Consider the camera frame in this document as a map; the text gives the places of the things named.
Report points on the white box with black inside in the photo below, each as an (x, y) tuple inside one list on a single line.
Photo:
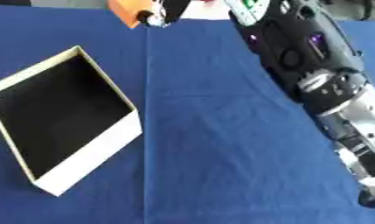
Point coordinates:
[(57, 116)]

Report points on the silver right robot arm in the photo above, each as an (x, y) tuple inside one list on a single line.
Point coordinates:
[(356, 131)]

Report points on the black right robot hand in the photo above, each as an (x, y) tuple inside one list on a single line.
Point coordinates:
[(297, 49)]

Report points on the orange block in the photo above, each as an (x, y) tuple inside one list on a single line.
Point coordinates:
[(128, 10)]

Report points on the white flat object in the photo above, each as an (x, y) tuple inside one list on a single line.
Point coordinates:
[(208, 11)]

